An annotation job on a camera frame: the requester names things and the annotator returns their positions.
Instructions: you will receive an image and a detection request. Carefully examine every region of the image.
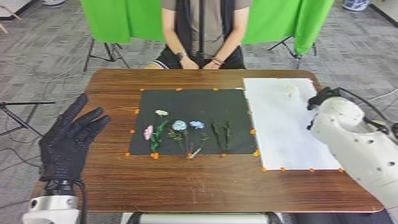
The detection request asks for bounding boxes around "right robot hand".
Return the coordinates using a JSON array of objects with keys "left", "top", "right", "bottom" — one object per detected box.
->
[{"left": 305, "top": 86, "right": 344, "bottom": 111}]

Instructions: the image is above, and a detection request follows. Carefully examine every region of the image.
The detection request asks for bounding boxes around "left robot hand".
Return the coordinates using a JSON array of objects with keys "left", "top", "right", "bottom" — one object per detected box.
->
[{"left": 37, "top": 93, "right": 113, "bottom": 184}]

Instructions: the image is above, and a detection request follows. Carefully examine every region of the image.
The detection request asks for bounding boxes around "dark mat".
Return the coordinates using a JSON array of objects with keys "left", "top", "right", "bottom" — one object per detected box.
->
[{"left": 128, "top": 88, "right": 261, "bottom": 157}]

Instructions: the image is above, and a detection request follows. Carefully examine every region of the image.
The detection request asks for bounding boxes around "person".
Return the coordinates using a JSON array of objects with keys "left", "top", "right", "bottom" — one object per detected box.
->
[{"left": 144, "top": 0, "right": 254, "bottom": 71}]

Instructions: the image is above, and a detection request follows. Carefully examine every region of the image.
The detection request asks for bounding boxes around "white flower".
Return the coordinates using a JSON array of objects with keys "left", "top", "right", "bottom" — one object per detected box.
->
[
  {"left": 151, "top": 109, "right": 170, "bottom": 155},
  {"left": 282, "top": 84, "right": 298, "bottom": 98}
]

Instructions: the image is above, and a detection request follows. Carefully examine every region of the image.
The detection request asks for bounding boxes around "black tripod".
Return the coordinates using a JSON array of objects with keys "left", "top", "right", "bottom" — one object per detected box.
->
[{"left": 0, "top": 100, "right": 58, "bottom": 138}]

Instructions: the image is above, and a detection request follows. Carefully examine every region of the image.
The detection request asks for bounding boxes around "white sheet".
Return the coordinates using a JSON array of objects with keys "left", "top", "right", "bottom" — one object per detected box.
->
[{"left": 241, "top": 77, "right": 346, "bottom": 172}]

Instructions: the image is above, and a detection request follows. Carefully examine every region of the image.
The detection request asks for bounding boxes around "black cloth stand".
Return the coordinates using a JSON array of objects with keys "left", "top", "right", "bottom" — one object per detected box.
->
[
  {"left": 81, "top": 37, "right": 133, "bottom": 73},
  {"left": 264, "top": 35, "right": 319, "bottom": 70}
]

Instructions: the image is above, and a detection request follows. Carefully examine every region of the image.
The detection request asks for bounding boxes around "pink flower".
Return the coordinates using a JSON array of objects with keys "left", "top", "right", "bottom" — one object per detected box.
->
[{"left": 142, "top": 124, "right": 158, "bottom": 154}]

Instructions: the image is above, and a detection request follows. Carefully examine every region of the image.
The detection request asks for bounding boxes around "pale blue flower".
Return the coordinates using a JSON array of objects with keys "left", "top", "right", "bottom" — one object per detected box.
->
[{"left": 167, "top": 119, "right": 192, "bottom": 154}]

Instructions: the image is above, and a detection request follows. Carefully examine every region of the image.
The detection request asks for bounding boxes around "blue white vase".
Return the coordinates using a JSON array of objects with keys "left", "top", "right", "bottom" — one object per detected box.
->
[{"left": 341, "top": 0, "right": 373, "bottom": 13}]

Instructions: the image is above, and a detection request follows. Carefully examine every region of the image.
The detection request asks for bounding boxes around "pale grey bar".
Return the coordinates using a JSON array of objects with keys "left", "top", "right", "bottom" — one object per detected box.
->
[{"left": 120, "top": 212, "right": 286, "bottom": 224}]

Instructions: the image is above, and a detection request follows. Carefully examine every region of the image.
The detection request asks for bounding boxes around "black cable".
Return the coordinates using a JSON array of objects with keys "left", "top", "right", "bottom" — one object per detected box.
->
[{"left": 335, "top": 87, "right": 398, "bottom": 138}]

